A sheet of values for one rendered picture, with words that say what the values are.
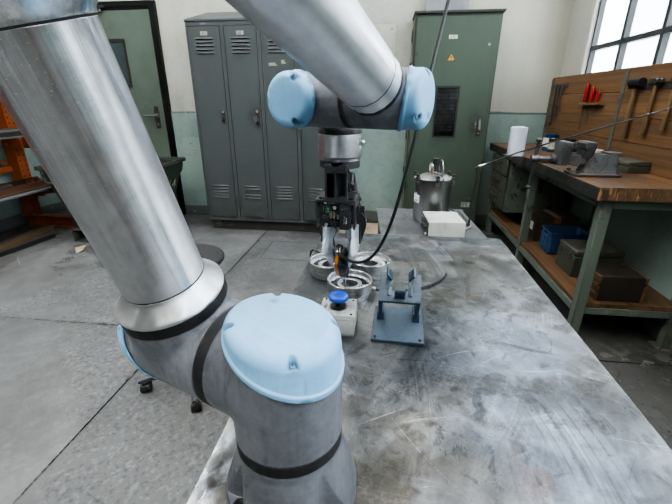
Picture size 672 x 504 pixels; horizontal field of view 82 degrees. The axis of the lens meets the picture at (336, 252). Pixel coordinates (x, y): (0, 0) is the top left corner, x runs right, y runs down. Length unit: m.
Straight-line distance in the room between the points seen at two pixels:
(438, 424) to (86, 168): 0.52
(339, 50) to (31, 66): 0.23
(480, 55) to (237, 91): 2.11
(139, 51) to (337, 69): 4.42
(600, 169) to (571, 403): 1.84
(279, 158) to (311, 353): 3.42
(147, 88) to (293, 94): 4.23
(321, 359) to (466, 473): 0.28
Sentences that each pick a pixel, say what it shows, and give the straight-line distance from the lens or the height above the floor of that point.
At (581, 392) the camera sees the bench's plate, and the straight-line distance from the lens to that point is 0.75.
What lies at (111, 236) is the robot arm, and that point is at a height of 1.12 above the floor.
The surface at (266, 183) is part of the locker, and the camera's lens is 3.81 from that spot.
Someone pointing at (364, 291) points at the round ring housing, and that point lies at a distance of 0.87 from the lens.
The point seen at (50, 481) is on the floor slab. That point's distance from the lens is 1.84.
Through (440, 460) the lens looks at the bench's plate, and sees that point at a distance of 0.57.
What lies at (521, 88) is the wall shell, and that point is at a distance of 4.25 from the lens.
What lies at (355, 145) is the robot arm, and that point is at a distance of 0.67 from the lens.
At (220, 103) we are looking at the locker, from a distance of 3.87.
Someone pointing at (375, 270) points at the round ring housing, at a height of 0.83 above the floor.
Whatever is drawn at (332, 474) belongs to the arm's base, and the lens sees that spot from 0.46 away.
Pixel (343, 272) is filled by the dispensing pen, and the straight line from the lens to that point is 0.77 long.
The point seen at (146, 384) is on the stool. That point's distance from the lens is 2.00.
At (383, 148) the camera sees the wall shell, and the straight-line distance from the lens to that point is 4.08.
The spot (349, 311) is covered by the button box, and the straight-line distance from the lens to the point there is 0.76.
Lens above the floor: 1.23
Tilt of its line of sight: 22 degrees down
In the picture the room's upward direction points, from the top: straight up
